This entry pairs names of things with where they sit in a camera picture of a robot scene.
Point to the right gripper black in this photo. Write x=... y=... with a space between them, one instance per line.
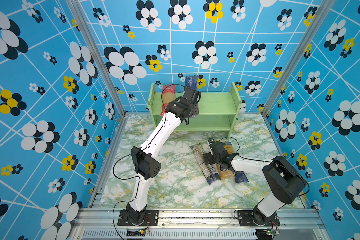
x=209 y=156

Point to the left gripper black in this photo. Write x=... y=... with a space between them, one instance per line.
x=195 y=102

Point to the clear white label spaghetti bag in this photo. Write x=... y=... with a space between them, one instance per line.
x=210 y=172

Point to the red spaghetti bag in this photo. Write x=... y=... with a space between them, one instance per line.
x=168 y=95

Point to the yellow spaghetti bag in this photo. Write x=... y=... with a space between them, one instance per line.
x=225 y=174

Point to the blue Barilla spaghetti box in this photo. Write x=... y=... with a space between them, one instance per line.
x=191 y=81

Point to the green wooden shelf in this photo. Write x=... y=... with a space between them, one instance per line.
x=216 y=111

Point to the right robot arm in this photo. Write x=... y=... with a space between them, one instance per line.
x=284 y=181

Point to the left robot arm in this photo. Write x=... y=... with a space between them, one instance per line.
x=144 y=157

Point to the blue clear spaghetti bag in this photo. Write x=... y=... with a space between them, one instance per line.
x=240 y=177

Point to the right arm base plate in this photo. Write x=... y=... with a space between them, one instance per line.
x=248 y=218

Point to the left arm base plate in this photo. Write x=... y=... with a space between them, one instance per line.
x=143 y=219

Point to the aluminium front rail frame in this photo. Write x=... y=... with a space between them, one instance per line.
x=199 y=224

